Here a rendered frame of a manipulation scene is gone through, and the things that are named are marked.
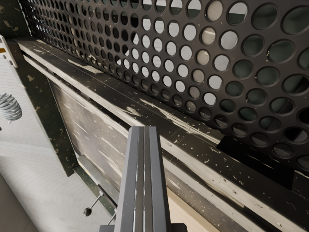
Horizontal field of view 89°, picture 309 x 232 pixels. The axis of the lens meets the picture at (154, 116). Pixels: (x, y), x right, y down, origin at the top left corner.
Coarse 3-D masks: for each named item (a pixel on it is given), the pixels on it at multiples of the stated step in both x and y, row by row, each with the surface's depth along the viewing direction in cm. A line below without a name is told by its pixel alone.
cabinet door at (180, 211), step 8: (168, 192) 41; (168, 200) 41; (176, 200) 39; (176, 208) 40; (184, 208) 38; (192, 208) 38; (176, 216) 42; (184, 216) 39; (192, 216) 37; (200, 216) 37; (192, 224) 38; (200, 224) 36; (208, 224) 36
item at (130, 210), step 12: (132, 132) 9; (132, 144) 8; (132, 156) 7; (132, 168) 7; (132, 180) 6; (120, 192) 6; (132, 192) 6; (120, 204) 5; (132, 204) 5; (120, 216) 5; (132, 216) 5; (108, 228) 5; (120, 228) 5; (132, 228) 5
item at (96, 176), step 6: (84, 156) 91; (78, 162) 92; (84, 162) 88; (90, 162) 88; (84, 168) 88; (90, 168) 85; (96, 168) 86; (90, 174) 84; (96, 174) 83; (96, 180) 80; (102, 180) 80; (102, 186) 78; (108, 186) 78; (108, 192) 76; (114, 192) 76; (114, 198) 74
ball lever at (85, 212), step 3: (99, 192) 78; (102, 192) 77; (99, 195) 77; (102, 195) 77; (96, 201) 76; (93, 204) 76; (90, 207) 76; (84, 210) 75; (87, 210) 74; (90, 210) 75; (84, 213) 74; (87, 213) 74; (90, 213) 75
